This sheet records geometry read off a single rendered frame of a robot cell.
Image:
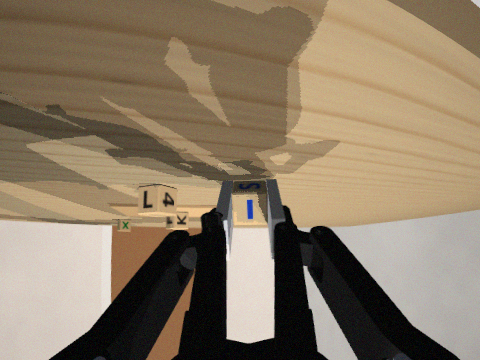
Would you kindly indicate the wooden letter block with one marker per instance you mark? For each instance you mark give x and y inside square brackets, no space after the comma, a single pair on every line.
[178,222]
[157,200]
[124,225]
[249,202]

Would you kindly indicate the tan square mat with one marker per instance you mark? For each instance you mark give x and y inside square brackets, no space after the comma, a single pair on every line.
[193,210]

